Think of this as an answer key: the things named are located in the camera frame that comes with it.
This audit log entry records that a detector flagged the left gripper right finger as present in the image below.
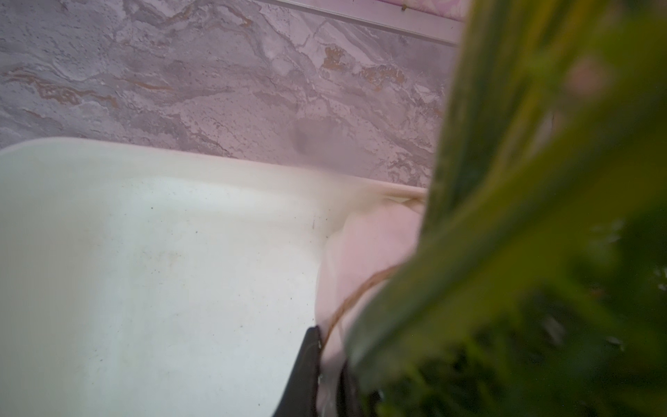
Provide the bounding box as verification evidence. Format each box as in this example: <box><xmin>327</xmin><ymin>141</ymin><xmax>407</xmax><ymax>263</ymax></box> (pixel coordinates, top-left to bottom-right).
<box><xmin>336</xmin><ymin>361</ymin><xmax>380</xmax><ymax>417</ymax></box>

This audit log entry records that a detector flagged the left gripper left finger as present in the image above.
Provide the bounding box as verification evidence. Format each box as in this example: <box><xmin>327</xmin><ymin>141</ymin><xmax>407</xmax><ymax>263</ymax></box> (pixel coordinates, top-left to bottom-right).
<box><xmin>273</xmin><ymin>326</ymin><xmax>321</xmax><ymax>417</ymax></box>

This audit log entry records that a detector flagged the pink flower pot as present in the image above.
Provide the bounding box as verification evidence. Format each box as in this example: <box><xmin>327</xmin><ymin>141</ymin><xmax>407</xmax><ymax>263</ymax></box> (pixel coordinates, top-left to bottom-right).
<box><xmin>318</xmin><ymin>1</ymin><xmax>666</xmax><ymax>416</ymax></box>

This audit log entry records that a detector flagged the white plastic storage box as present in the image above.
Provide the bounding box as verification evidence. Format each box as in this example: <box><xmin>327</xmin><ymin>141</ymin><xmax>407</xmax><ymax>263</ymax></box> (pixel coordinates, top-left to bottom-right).
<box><xmin>1</xmin><ymin>137</ymin><xmax>425</xmax><ymax>416</ymax></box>

